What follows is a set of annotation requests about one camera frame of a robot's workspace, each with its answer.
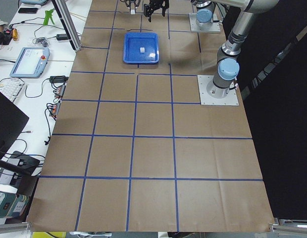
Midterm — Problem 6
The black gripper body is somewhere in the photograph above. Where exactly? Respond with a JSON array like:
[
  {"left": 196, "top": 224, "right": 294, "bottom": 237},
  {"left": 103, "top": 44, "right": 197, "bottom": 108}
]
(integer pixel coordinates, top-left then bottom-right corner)
[
  {"left": 124, "top": 0, "right": 140, "bottom": 8},
  {"left": 143, "top": 0, "right": 168, "bottom": 17}
]

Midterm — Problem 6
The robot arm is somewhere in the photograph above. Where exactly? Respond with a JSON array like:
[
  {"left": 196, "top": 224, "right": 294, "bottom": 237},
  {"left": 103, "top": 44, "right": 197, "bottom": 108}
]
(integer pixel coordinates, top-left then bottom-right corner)
[
  {"left": 191, "top": 0, "right": 278, "bottom": 99},
  {"left": 143, "top": 0, "right": 216, "bottom": 23}
]

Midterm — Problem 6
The blue plastic tray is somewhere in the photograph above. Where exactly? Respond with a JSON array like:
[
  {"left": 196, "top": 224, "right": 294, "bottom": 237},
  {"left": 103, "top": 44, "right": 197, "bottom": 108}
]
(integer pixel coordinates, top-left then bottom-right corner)
[{"left": 123, "top": 32, "right": 159, "bottom": 64}]

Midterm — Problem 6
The black power adapter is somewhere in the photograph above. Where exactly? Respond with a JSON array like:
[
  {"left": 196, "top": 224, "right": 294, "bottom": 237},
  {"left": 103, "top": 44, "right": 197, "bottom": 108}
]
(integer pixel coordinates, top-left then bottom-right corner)
[{"left": 56, "top": 34, "right": 69, "bottom": 41}]

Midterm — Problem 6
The black smartphone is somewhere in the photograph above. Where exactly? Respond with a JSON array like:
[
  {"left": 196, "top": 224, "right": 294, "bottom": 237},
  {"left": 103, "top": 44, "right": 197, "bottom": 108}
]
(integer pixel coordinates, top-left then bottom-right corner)
[{"left": 18, "top": 7, "right": 38, "bottom": 14}]

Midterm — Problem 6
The teach pendant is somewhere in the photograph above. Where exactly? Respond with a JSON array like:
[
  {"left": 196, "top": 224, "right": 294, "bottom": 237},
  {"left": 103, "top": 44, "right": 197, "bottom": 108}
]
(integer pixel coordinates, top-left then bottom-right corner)
[{"left": 9, "top": 47, "right": 50, "bottom": 78}]

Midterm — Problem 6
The white keyboard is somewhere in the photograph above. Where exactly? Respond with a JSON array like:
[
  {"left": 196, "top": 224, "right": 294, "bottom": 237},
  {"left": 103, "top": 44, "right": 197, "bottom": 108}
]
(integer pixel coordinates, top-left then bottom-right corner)
[{"left": 0, "top": 81, "right": 26, "bottom": 104}]

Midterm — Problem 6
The black monitor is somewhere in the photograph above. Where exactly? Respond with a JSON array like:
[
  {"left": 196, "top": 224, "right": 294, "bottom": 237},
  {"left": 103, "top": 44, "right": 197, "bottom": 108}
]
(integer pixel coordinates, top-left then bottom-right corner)
[{"left": 0, "top": 92, "right": 29, "bottom": 159}]

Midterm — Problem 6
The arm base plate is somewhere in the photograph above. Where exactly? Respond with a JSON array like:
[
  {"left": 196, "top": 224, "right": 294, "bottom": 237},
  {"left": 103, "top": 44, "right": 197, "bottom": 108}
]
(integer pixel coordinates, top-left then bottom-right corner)
[
  {"left": 197, "top": 75, "right": 239, "bottom": 106},
  {"left": 189, "top": 13, "right": 221, "bottom": 33}
]

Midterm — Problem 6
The aluminium frame post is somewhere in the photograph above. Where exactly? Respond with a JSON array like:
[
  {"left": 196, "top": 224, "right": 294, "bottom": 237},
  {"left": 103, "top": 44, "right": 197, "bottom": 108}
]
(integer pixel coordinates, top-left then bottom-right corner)
[{"left": 52, "top": 0, "right": 82, "bottom": 52}]

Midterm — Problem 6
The green handled reacher grabber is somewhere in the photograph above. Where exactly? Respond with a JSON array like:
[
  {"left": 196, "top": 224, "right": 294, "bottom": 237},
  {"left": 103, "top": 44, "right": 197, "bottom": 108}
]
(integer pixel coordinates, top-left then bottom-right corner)
[{"left": 43, "top": 8, "right": 55, "bottom": 26}]

